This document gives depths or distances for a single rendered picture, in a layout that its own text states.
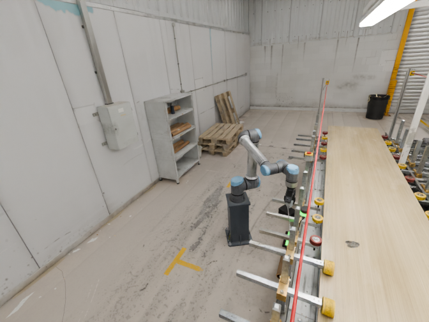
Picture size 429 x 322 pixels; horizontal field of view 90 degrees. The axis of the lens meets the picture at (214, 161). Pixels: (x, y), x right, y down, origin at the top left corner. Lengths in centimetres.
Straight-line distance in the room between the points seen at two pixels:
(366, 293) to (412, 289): 26
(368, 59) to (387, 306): 834
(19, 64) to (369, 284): 335
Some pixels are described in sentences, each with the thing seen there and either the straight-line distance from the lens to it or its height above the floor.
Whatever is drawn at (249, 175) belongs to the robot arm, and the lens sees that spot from 246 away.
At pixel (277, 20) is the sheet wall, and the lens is 943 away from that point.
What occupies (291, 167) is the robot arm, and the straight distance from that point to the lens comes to 174.
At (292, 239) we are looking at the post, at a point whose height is 106.
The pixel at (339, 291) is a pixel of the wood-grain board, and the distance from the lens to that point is 158.
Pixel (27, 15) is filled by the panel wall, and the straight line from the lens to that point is 313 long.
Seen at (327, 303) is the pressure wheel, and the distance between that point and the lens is 142.
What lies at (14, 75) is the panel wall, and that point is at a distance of 295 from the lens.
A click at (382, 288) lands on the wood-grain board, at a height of 90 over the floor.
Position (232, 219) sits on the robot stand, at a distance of 265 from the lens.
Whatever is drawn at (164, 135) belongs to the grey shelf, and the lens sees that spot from 388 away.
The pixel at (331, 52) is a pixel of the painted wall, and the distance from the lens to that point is 922.
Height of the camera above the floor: 213
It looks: 26 degrees down
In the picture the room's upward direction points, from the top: 4 degrees counter-clockwise
